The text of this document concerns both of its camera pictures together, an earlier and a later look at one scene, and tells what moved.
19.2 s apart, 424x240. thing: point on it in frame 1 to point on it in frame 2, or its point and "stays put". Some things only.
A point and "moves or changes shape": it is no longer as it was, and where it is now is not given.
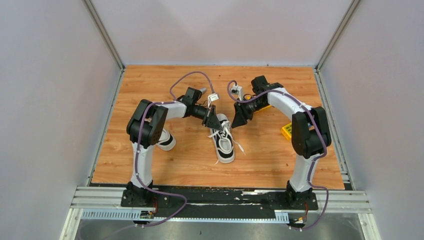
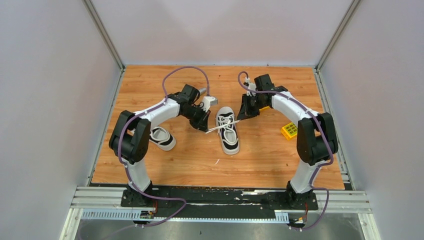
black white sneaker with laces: x=223 y=140 moves or changes shape
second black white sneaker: x=167 y=141 stays put
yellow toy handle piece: x=269 y=106 stays put
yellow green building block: x=286 y=131 stays put
